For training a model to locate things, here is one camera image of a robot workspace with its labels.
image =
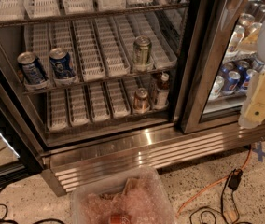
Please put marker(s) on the open fridge door left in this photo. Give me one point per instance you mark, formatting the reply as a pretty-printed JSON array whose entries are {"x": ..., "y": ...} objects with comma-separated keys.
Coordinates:
[{"x": 18, "y": 158}]

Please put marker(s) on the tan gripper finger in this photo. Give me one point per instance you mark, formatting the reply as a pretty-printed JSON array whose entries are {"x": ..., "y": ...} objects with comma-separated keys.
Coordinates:
[{"x": 253, "y": 110}]

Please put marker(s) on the clear plastic bin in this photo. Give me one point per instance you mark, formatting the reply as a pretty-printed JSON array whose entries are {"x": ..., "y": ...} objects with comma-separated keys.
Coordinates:
[{"x": 138, "y": 193}]

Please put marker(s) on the bronze can bottom shelf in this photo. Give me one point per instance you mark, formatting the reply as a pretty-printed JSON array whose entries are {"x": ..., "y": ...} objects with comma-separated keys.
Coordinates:
[{"x": 140, "y": 102}]

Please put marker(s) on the black power adapter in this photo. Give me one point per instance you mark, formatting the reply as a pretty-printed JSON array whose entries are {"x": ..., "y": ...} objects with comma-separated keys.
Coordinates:
[{"x": 235, "y": 179}]

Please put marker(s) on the stainless fridge base grille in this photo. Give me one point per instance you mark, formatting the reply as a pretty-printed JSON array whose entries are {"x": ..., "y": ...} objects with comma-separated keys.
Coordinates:
[{"x": 70, "y": 167}]

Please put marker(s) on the blue tape cross mark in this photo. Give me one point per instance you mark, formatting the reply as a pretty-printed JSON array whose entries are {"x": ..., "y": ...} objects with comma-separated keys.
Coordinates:
[{"x": 259, "y": 151}]

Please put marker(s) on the red soda can in bin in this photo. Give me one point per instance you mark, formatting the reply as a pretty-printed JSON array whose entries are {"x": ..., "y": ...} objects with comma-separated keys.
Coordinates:
[{"x": 119, "y": 219}]

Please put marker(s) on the fridge glass door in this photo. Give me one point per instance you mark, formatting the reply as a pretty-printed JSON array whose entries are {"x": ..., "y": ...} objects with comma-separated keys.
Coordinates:
[{"x": 229, "y": 32}]

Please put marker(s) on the blue pepsi can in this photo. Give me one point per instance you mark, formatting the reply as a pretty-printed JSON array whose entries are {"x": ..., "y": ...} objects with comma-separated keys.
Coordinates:
[
  {"x": 61, "y": 63},
  {"x": 230, "y": 83},
  {"x": 32, "y": 68}
]

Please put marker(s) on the blue pepsi can behind glass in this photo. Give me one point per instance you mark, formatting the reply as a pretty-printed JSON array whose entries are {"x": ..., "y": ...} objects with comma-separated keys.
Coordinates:
[{"x": 230, "y": 83}]

